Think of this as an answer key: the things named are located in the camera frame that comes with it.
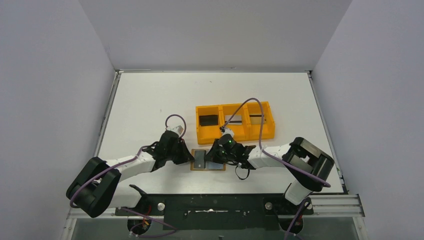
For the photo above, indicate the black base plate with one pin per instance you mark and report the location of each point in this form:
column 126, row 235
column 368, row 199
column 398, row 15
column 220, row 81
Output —
column 268, row 211

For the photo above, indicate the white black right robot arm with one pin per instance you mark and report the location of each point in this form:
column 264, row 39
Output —
column 309, row 165

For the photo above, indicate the orange leather card holder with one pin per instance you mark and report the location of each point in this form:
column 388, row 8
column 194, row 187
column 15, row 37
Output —
column 192, row 163

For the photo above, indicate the yellow right plastic bin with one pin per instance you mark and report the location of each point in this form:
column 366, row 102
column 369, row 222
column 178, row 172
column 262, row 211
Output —
column 268, row 128

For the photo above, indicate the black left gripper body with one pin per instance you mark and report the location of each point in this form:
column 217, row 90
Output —
column 180, row 151

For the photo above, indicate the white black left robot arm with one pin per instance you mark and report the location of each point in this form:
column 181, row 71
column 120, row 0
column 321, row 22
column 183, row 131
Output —
column 97, row 186

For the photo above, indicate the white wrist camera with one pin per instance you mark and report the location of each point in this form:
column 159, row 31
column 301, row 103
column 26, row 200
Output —
column 179, row 130
column 226, row 131

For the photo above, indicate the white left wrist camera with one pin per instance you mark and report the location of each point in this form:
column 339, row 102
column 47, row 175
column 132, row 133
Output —
column 179, row 130

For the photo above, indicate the yellow middle plastic bin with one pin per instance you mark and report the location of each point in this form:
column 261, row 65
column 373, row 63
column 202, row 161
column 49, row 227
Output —
column 241, row 132

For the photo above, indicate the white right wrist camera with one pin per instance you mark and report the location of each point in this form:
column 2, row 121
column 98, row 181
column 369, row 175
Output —
column 226, row 131

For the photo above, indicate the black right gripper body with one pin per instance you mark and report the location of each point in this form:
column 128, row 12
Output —
column 216, row 153

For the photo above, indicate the black card from holder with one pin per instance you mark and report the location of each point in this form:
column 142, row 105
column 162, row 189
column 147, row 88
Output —
column 199, row 159
column 208, row 120

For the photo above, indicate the gold card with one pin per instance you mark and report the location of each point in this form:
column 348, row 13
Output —
column 257, row 119

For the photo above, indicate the silver card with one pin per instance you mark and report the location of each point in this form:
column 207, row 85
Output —
column 232, row 117

